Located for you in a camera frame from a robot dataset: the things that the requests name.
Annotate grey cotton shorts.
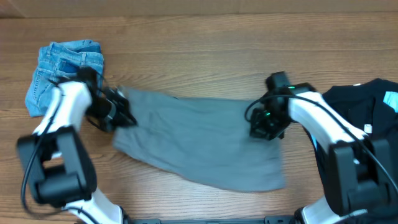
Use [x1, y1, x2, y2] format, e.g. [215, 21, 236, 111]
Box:
[113, 88, 285, 192]

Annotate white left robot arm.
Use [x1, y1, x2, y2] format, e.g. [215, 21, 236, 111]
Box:
[16, 67, 137, 224]

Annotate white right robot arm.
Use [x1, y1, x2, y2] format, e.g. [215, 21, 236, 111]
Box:
[244, 72, 397, 224]

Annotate folded blue denim shorts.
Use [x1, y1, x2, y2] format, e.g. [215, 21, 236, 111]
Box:
[25, 39, 104, 117]

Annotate black t-shirt pile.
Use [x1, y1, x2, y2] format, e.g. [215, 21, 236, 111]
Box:
[310, 78, 398, 224]

